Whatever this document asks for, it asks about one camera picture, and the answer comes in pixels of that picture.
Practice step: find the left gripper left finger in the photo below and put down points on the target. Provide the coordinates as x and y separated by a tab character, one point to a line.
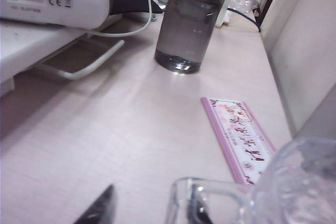
101	208

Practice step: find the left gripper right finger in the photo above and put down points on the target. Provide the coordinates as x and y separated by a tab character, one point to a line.
200	212

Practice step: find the grey sports water bottle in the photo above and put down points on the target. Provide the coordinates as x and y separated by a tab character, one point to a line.
186	24

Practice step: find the white monitor riser shelf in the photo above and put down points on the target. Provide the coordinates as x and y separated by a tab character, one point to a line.
29	43

